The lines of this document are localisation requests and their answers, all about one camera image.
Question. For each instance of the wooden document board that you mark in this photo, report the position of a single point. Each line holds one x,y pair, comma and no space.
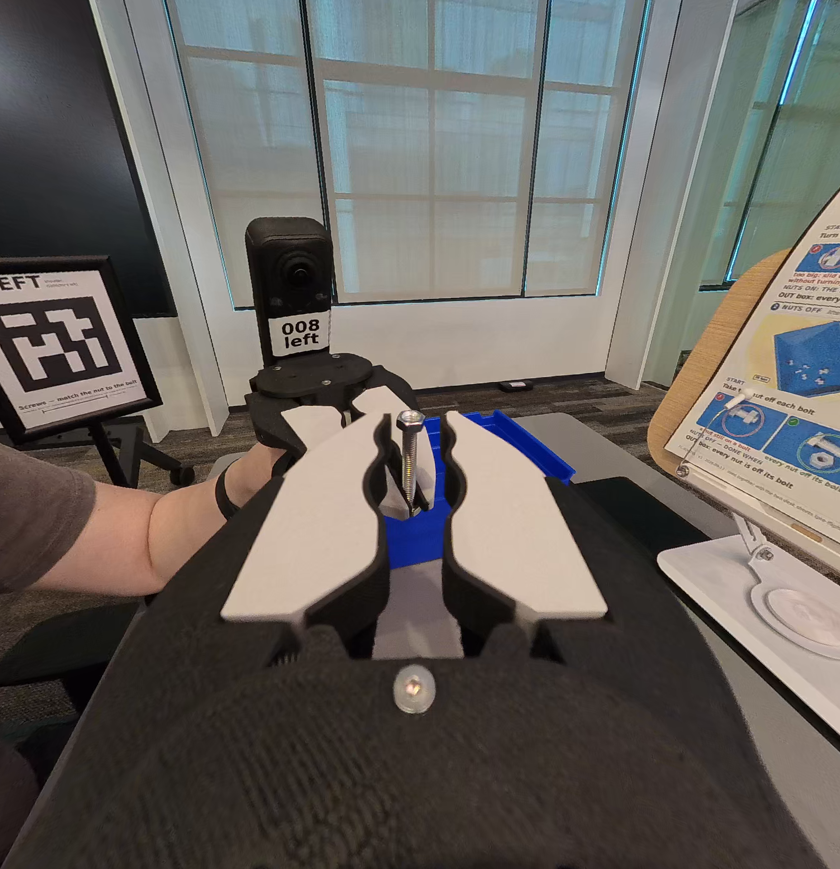
705,353

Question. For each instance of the framed marker sign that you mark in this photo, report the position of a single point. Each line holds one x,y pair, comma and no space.
53,339

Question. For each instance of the black chair armrest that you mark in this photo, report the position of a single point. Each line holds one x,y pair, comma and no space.
60,645

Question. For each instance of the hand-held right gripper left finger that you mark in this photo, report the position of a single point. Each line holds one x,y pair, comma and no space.
311,529

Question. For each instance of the black floor outlet box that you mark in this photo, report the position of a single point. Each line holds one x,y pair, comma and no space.
515,386

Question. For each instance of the blue plastic bin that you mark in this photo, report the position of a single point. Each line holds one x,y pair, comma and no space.
410,543

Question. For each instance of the long hex head bolt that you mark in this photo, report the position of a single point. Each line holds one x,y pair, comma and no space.
410,461

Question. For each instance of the person's left hand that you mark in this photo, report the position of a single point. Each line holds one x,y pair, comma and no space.
254,475

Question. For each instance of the printed instruction sheet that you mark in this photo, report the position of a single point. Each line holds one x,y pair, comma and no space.
800,407

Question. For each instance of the person's left forearm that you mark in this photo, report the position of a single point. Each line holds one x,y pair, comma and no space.
141,536

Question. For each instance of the large paned window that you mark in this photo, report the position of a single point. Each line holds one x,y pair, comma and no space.
427,170

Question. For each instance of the black wall board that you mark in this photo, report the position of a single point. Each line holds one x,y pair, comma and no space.
53,136

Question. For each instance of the black rolling sign stand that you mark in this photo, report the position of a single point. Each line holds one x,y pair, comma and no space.
114,448

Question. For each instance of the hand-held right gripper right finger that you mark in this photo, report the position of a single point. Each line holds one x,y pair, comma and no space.
522,529

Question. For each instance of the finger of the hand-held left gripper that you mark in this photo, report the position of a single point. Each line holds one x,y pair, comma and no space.
311,424
372,400

